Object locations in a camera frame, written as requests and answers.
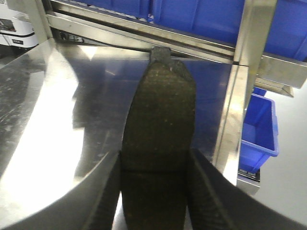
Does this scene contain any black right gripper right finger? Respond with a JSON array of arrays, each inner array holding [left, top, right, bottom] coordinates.
[[187, 149, 307, 230]]

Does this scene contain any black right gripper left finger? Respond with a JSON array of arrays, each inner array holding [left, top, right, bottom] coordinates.
[[4, 152, 120, 230]]

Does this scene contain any grey brake pad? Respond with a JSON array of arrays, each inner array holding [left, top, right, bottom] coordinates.
[[120, 47, 196, 230]]

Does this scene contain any small blue bin right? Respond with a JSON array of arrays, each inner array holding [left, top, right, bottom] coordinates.
[[239, 94, 279, 173]]

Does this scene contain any right blue plastic bin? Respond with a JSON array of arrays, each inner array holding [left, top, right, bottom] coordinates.
[[152, 0, 307, 61]]

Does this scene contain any blue plastic bin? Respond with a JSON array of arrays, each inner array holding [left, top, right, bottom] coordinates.
[[78, 0, 151, 18], [152, 0, 307, 61]]

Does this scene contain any white black device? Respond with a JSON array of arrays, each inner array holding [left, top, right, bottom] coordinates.
[[0, 0, 38, 49]]

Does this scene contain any left blue plastic bin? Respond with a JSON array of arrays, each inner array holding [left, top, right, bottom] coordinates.
[[78, 0, 151, 18]]

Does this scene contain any stainless steel rack frame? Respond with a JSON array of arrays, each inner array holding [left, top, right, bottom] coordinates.
[[7, 0, 307, 195]]

